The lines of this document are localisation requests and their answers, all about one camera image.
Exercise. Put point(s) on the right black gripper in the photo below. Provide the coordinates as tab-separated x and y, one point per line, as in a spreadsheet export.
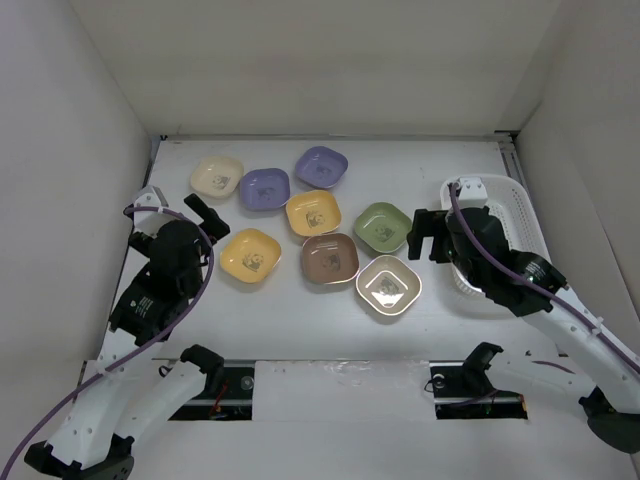
428	223

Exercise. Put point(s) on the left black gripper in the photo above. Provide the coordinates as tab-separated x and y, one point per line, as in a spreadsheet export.
217	226

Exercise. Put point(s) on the cream panda plate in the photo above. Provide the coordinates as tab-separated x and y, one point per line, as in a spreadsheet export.
217	176

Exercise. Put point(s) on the green panda plate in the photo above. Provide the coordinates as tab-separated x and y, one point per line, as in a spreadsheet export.
383	227

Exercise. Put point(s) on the yellow panda plate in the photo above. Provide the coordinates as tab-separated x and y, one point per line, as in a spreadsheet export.
313	213
248	260

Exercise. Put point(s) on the beige panda plate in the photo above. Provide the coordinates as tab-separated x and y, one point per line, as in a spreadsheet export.
388	285

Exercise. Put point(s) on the purple panda plate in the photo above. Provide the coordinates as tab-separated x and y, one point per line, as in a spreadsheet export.
321	167
264	189

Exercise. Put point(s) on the brown panda plate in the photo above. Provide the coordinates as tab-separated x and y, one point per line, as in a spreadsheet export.
330	259

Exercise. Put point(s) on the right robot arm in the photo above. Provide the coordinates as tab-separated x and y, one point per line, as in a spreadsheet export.
532	289

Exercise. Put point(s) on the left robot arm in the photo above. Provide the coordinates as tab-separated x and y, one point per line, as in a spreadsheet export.
100	435

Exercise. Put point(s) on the white plastic bin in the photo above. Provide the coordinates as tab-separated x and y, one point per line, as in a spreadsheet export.
510	203

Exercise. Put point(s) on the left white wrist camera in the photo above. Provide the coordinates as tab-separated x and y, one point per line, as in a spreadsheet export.
150	196

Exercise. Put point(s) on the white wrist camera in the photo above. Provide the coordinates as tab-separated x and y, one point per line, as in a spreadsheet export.
471	192
150	196

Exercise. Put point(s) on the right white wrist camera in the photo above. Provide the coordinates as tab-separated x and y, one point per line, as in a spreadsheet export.
471	192

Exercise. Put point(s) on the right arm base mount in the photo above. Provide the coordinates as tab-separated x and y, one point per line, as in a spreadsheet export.
456	398

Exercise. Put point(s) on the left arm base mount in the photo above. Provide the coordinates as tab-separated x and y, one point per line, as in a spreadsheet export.
231	401

